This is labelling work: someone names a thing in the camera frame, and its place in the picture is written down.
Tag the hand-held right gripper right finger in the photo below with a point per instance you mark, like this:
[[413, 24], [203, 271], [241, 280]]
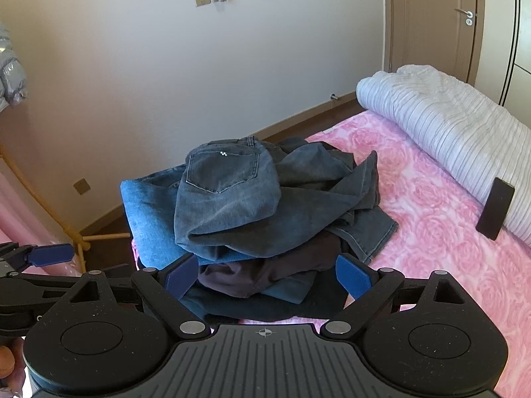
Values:
[[352, 277]]

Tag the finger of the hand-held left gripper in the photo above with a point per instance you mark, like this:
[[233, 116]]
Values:
[[52, 255]]

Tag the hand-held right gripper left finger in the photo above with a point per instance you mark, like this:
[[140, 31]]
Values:
[[182, 277]]

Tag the person's left hand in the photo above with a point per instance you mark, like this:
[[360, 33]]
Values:
[[6, 360]]

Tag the pink cloth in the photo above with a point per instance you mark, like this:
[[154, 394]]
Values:
[[16, 215]]

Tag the wooden rack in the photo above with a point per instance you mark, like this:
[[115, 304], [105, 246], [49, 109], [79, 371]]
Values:
[[41, 199]]

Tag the blue jeans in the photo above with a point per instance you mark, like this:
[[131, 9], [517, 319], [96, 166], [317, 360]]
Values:
[[145, 215]]

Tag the dark brown garment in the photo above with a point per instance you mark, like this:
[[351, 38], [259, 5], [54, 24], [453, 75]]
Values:
[[257, 275]]

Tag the pink floral bed sheet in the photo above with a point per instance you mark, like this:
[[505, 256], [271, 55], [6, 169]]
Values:
[[435, 236]]

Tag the dark grey jeans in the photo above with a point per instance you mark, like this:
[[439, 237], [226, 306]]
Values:
[[319, 186]]

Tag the black phone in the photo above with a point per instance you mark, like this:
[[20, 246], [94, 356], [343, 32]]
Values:
[[495, 207]]

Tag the white striped quilt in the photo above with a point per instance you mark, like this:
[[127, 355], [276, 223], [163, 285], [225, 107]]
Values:
[[435, 120]]

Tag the metal door stop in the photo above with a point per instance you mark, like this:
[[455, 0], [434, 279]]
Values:
[[336, 97]]

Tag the silver puffer jacket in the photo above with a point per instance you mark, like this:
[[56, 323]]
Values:
[[10, 70]]

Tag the white wardrobe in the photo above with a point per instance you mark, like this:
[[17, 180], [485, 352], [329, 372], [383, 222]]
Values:
[[523, 70]]

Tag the brown door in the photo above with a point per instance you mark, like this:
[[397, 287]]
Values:
[[431, 20]]

